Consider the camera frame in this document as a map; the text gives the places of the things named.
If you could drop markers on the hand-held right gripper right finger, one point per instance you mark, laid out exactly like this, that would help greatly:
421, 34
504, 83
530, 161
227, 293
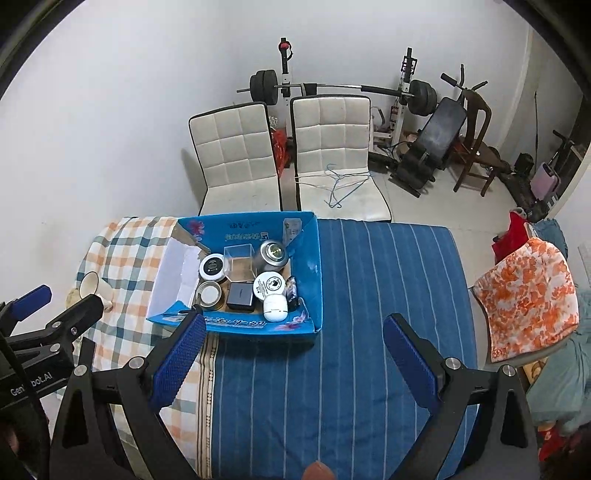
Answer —
408, 364

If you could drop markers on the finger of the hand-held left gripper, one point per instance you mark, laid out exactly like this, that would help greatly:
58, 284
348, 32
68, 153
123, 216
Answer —
32, 297
78, 316

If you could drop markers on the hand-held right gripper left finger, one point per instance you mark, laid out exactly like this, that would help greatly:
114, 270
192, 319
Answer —
180, 360

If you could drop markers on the black charger box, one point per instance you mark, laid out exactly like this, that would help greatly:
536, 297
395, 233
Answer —
240, 296

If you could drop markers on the white round tin black lid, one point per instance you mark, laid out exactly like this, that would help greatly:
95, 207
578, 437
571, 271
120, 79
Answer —
214, 266

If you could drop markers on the white earbuds case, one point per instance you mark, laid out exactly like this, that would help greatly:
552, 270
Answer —
275, 308

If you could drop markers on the white round tin black label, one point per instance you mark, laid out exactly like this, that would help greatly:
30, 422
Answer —
269, 284

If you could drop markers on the black smartphone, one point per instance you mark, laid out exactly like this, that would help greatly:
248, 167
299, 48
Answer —
292, 288

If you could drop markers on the blue cardboard box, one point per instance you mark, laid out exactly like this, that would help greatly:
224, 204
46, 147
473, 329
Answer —
304, 258

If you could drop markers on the person's right hand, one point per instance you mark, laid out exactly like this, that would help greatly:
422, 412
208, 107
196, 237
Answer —
317, 471

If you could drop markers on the white mug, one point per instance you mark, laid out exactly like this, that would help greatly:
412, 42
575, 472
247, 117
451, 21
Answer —
92, 286

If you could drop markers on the gold round tin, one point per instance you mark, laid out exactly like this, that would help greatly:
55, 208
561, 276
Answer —
208, 294

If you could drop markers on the plaid bed sheet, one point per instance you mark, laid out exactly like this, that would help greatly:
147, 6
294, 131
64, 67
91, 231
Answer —
124, 258

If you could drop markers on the blue striped bed sheet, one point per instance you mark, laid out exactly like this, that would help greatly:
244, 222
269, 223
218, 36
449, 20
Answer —
346, 300

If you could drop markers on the clear plastic box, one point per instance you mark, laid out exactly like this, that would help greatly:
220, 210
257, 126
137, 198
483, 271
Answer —
240, 258

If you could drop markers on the orange white blanket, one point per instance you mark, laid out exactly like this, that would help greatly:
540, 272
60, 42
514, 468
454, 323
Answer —
526, 295

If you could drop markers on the silver metal can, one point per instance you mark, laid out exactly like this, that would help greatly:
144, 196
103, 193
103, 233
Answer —
272, 254

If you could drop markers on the teal cloth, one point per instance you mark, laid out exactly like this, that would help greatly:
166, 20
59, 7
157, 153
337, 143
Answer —
563, 378

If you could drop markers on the red printed bag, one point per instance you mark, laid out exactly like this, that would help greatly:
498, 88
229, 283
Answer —
551, 443

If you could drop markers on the red cloth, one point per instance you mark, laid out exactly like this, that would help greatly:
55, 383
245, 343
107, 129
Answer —
515, 235

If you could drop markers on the white padded chair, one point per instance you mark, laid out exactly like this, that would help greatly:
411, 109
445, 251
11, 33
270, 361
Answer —
332, 138
235, 152

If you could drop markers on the pink suitcase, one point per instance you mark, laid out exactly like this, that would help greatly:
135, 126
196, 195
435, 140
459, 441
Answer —
545, 180

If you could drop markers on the black weight bench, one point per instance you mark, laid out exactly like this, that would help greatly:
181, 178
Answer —
436, 134

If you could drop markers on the red plastic bag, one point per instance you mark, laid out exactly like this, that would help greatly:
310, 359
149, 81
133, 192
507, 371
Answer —
280, 147

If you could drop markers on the brown wooden chair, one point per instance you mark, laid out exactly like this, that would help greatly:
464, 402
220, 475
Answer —
480, 115

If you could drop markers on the black barbell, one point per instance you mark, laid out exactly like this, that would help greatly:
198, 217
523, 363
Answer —
341, 86

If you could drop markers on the white barbell rack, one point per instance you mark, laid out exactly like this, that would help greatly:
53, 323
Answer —
286, 69

